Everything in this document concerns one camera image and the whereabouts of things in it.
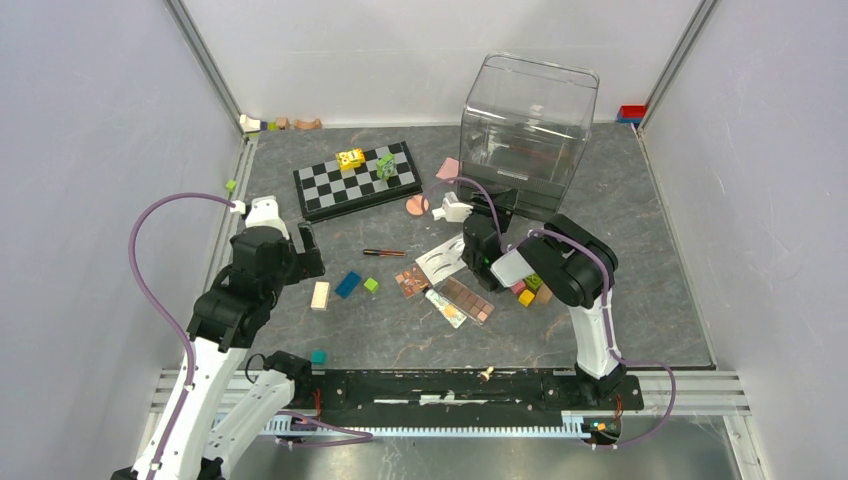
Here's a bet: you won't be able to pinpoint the cream wooden block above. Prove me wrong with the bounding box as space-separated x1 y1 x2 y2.
310 281 330 311

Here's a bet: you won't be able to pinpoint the blue block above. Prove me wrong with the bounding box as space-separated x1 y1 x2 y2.
334 271 362 299

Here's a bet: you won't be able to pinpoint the pink bottle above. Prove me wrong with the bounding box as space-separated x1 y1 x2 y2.
511 280 526 295

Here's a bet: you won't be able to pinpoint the brown eyeshadow palette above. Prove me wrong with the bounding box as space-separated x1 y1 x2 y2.
438 277 495 324

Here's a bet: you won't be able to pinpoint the peach powder puff brush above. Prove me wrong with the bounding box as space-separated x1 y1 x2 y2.
405 195 429 216

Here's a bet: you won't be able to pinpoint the small clear eyeshadow palette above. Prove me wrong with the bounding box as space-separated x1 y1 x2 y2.
394 264 430 299

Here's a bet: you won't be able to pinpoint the clear acrylic makeup organizer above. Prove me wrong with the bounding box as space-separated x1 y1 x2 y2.
459 52 600 220

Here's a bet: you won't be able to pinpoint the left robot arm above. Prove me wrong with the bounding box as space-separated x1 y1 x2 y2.
112 222 325 479

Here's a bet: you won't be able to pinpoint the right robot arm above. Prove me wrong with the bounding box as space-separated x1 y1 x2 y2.
461 213 626 408

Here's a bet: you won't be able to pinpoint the white eyebrow stencil card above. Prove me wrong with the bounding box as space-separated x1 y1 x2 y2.
415 233 467 285

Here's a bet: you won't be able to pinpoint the brown lip pencil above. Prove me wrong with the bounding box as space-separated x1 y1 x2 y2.
362 249 407 257

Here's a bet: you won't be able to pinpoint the small green cube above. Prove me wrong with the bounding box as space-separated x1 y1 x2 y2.
363 277 379 294

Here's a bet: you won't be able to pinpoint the black white chessboard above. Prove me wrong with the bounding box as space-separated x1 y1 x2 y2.
293 141 423 223

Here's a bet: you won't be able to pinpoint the green lego brick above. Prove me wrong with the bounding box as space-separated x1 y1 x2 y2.
524 274 543 292

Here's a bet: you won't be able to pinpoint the yellow cube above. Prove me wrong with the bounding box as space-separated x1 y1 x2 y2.
518 289 536 307

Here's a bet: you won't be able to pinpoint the white cream tube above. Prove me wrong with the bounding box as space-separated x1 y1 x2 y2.
424 288 467 329

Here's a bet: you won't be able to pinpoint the brown wooden cube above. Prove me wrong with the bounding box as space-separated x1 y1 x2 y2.
534 285 553 305

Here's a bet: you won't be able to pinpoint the pink sponge pad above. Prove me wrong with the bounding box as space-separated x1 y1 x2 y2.
436 157 460 183

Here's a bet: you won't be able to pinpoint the yellow toy block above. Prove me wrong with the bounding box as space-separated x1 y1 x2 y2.
335 148 365 171

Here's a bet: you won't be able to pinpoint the teal cube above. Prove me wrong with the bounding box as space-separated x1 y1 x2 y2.
310 349 327 368

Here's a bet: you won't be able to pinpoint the green toy block on chessboard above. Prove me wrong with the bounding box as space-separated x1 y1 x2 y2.
376 153 396 181

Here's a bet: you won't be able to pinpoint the wooden blocks in corner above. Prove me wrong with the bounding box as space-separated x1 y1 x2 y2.
238 114 323 135

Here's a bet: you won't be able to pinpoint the white chess pawn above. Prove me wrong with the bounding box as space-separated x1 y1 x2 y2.
480 366 494 382

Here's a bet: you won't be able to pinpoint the red blue bricks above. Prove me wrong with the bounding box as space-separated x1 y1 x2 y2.
616 104 647 125

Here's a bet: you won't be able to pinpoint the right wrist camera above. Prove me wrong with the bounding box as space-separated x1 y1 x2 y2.
432 192 473 223

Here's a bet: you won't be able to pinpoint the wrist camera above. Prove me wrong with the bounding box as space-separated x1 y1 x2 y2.
432 192 473 223
229 195 291 240

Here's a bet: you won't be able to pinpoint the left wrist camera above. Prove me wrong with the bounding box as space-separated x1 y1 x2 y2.
229 195 291 240

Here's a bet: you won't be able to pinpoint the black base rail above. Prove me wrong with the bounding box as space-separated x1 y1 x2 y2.
292 368 645 428

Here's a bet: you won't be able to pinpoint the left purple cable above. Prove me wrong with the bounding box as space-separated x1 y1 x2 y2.
127 192 246 480

